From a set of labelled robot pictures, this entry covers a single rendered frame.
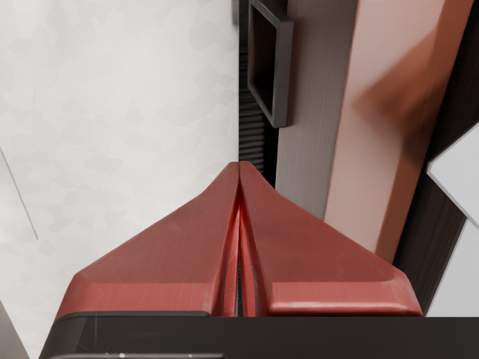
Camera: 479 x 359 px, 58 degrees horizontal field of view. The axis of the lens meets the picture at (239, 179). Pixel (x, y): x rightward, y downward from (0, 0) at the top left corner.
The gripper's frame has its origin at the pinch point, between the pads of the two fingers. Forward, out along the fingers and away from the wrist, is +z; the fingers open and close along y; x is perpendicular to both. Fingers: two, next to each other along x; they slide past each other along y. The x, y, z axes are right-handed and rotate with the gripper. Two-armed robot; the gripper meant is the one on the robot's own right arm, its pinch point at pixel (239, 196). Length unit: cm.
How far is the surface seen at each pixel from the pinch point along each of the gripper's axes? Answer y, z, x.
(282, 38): -1.8, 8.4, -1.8
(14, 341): 71, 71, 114
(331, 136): -3.4, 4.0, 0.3
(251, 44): -0.7, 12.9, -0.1
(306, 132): -2.8, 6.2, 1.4
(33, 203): 14.7, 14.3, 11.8
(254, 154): -1.7, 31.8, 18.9
